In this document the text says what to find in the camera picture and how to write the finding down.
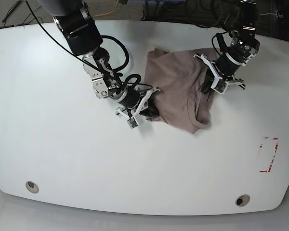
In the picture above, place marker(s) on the mauve t-shirt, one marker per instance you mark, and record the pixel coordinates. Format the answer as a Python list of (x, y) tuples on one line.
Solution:
[(180, 75)]

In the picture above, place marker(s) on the left table grommet hole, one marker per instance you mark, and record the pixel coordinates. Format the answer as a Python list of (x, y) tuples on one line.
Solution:
[(32, 187)]

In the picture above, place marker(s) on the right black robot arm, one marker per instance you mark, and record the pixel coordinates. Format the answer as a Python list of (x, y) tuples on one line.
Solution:
[(73, 19)]

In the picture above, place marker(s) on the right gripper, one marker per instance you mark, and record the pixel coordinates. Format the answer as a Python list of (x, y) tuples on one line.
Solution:
[(137, 103)]

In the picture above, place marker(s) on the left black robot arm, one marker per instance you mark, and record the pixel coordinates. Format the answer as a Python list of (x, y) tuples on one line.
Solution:
[(243, 47)]

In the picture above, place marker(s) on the table grommet hole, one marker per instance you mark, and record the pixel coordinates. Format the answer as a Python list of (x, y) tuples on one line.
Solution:
[(242, 200), (32, 187)]

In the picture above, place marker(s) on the red tape rectangle marking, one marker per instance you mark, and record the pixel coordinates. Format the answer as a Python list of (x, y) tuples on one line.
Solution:
[(267, 152)]

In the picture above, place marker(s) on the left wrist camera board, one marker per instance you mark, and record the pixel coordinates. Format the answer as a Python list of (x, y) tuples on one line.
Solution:
[(221, 87)]

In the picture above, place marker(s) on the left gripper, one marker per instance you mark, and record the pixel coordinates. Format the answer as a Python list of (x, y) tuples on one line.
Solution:
[(214, 75)]

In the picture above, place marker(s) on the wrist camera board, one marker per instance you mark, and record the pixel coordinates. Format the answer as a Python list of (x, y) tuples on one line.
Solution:
[(221, 87), (132, 123)]

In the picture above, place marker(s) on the right table grommet hole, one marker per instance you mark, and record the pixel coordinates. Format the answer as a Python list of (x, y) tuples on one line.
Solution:
[(242, 200)]

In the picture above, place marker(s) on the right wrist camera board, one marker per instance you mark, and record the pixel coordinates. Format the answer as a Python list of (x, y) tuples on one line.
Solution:
[(132, 123)]

